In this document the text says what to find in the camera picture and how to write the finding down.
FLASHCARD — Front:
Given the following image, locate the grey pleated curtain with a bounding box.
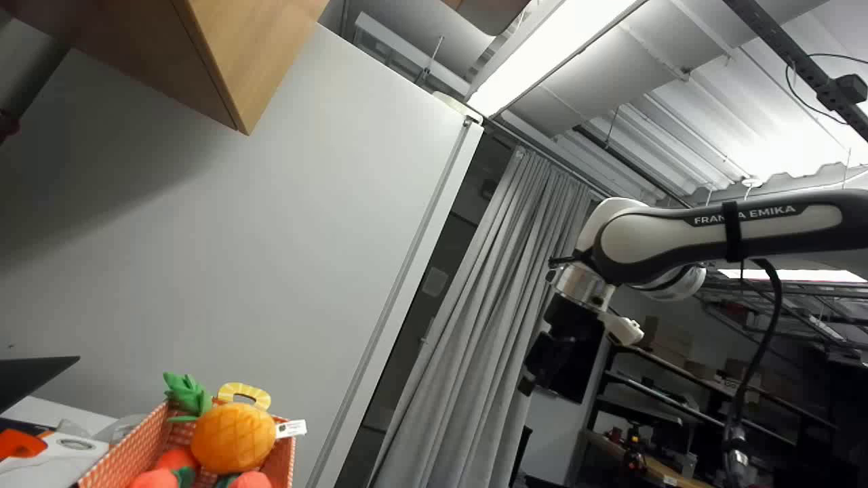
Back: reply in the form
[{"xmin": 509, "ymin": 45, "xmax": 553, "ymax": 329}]
[{"xmin": 368, "ymin": 148, "xmax": 602, "ymax": 488}]

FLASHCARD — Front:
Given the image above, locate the black monitor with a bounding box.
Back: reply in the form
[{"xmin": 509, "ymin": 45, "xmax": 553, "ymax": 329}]
[{"xmin": 526, "ymin": 297, "xmax": 608, "ymax": 404}]

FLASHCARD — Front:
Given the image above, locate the long ceiling light strip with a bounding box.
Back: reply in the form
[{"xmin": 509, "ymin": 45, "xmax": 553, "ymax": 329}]
[{"xmin": 466, "ymin": 0, "xmax": 645, "ymax": 119}]

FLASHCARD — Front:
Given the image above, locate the white paper tag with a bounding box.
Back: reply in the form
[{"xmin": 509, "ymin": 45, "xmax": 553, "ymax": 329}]
[{"xmin": 275, "ymin": 419, "xmax": 309, "ymax": 442}]

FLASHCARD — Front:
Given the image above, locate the orange pineapple plush toy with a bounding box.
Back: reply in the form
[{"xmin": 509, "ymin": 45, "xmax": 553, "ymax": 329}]
[{"xmin": 187, "ymin": 403, "xmax": 279, "ymax": 477}]

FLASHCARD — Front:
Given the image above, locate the dark metal storage shelf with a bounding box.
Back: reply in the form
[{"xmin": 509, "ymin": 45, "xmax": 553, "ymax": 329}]
[{"xmin": 587, "ymin": 308, "xmax": 868, "ymax": 488}]

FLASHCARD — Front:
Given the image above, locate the orange carrot plush toy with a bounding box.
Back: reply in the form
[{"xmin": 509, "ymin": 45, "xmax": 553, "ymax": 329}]
[
  {"xmin": 153, "ymin": 446, "xmax": 204, "ymax": 474},
  {"xmin": 225, "ymin": 469, "xmax": 275, "ymax": 488},
  {"xmin": 127, "ymin": 466, "xmax": 182, "ymax": 488}
]

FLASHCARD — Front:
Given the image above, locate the rectangular ceiling light panel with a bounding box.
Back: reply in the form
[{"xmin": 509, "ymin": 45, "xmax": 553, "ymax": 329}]
[{"xmin": 716, "ymin": 266, "xmax": 868, "ymax": 287}]

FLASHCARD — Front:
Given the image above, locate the orange woven basket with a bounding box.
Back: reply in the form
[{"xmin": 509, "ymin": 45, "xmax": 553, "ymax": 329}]
[{"xmin": 75, "ymin": 403, "xmax": 298, "ymax": 488}]

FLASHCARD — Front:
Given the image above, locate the black overhead beam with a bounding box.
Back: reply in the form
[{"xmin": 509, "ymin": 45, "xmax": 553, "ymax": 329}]
[{"xmin": 721, "ymin": 0, "xmax": 868, "ymax": 144}]

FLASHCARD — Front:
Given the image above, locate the white plastic container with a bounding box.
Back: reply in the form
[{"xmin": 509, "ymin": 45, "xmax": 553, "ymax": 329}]
[{"xmin": 0, "ymin": 431, "xmax": 111, "ymax": 488}]

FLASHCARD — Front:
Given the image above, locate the orange plastic object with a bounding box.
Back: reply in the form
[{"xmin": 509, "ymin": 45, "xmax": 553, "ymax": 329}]
[{"xmin": 0, "ymin": 430, "xmax": 50, "ymax": 464}]

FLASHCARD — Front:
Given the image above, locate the grey metal partition post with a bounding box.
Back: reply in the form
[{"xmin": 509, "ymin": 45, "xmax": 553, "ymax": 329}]
[{"xmin": 309, "ymin": 111, "xmax": 488, "ymax": 488}]

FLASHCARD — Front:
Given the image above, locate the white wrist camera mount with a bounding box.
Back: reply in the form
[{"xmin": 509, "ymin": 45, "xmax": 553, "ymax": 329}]
[{"xmin": 600, "ymin": 310, "xmax": 649, "ymax": 350}]

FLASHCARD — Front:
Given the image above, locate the yellow ring plush toy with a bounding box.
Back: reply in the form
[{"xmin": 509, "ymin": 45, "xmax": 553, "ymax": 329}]
[{"xmin": 214, "ymin": 379, "xmax": 275, "ymax": 415}]

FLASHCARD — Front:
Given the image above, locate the wooden wall cabinet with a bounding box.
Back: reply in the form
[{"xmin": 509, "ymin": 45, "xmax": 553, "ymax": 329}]
[{"xmin": 0, "ymin": 0, "xmax": 330, "ymax": 138}]

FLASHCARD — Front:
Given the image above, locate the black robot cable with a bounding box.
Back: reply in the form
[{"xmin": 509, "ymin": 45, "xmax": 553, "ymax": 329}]
[{"xmin": 721, "ymin": 256, "xmax": 786, "ymax": 488}]

